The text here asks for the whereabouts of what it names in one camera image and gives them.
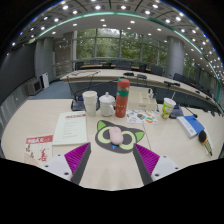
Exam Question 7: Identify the stack of white paper cups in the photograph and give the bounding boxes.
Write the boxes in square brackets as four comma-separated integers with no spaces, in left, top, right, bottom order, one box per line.
[82,90,99,118]

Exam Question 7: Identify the black microphone with orange band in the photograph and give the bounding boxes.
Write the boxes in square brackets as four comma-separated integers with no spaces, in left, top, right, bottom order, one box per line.
[198,129,214,157]

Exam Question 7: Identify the green-printed paper cup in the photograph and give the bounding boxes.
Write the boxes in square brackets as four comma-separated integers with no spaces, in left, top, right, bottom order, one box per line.
[160,97,177,120]

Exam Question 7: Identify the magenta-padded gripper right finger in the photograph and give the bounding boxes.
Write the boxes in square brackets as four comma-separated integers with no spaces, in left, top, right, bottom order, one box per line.
[132,143,183,186]

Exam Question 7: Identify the grey low cabinet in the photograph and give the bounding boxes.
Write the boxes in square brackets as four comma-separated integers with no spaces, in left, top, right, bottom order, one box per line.
[26,78,44,97]

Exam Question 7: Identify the white cardboard box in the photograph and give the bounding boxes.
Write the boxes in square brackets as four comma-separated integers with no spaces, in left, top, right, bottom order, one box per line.
[127,87,158,112]

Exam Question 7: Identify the red drink bottle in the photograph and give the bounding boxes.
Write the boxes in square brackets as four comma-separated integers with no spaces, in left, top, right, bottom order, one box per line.
[115,78,131,119]

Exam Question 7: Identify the dark conference microphone unit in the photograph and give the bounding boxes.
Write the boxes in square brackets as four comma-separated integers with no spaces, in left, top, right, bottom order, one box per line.
[66,70,100,112]
[169,105,198,120]

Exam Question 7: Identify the blue and white book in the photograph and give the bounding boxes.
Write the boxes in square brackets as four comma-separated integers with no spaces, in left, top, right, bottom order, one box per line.
[176,114,206,139]

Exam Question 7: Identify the group of dark office chairs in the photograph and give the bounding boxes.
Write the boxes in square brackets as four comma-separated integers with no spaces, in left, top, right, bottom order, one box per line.
[73,59,222,101]

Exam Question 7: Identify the white printed document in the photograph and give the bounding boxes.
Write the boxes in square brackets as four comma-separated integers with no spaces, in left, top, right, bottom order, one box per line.
[51,111,89,146]

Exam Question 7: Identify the red and white magazine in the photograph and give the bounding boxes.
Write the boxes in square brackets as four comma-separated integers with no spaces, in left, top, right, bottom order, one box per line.
[23,134,54,168]

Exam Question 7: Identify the pink computer mouse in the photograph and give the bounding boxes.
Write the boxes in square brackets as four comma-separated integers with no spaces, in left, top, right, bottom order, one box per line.
[108,126,125,146]

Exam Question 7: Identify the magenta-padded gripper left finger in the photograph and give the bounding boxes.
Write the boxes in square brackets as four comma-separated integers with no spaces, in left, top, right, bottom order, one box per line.
[39,142,92,186]

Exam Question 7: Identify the long curved conference table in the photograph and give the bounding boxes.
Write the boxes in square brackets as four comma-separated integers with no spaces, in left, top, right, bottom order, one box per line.
[59,68,222,108]

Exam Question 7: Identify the colourful sticker sheet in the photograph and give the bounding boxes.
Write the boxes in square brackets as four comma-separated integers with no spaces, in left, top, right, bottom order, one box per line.
[125,109,160,125]

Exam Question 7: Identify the group of ceiling lights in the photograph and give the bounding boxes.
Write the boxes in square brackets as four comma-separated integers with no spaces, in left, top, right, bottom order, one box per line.
[11,0,224,76]

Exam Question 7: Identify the white lidded mug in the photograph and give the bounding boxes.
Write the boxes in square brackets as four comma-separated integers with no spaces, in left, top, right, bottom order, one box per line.
[98,91,116,117]

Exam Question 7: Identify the black cat-face mouse pad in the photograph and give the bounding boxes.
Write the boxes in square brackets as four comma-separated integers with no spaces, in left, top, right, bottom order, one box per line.
[94,119,146,154]

